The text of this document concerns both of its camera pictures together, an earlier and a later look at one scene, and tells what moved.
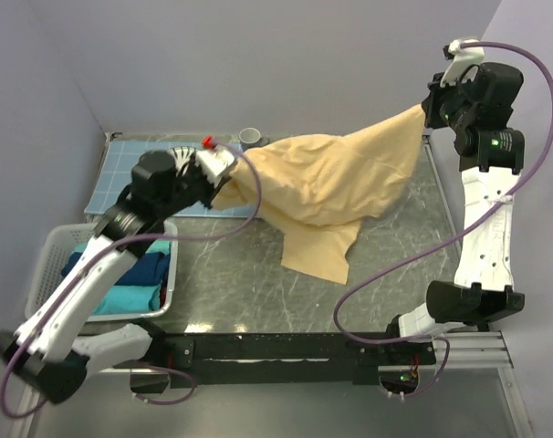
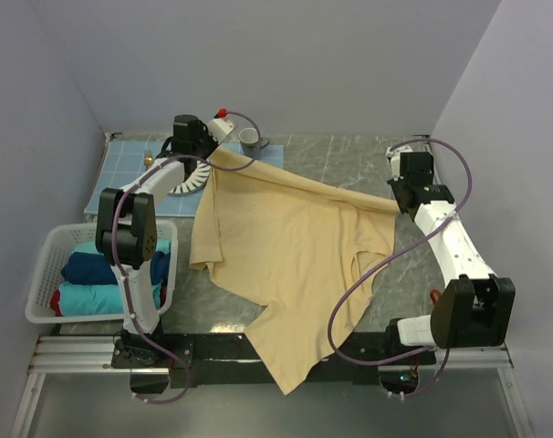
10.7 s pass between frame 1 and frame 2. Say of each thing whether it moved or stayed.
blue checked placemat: stayed
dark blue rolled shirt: stayed
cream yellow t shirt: moved
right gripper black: moved
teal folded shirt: stayed
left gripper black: moved
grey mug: stayed
